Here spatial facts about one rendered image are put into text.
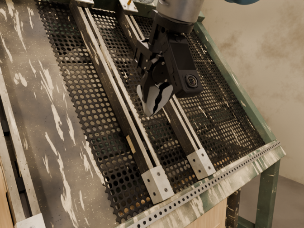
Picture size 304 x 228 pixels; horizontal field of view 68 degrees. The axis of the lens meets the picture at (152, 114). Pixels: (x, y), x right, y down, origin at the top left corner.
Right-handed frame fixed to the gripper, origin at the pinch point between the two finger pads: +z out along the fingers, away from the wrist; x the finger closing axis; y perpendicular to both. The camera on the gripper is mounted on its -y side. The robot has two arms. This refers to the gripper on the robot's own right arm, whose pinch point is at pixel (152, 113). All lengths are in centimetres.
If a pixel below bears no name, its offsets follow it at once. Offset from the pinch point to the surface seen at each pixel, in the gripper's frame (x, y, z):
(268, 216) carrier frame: -122, -16, 99
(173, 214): -22, -5, 48
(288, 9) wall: -264, 130, -15
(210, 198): -43, -4, 50
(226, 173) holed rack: -61, 2, 49
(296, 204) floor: -214, -15, 140
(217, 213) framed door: -87, 2, 102
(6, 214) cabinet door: 30.0, 10.3, 38.6
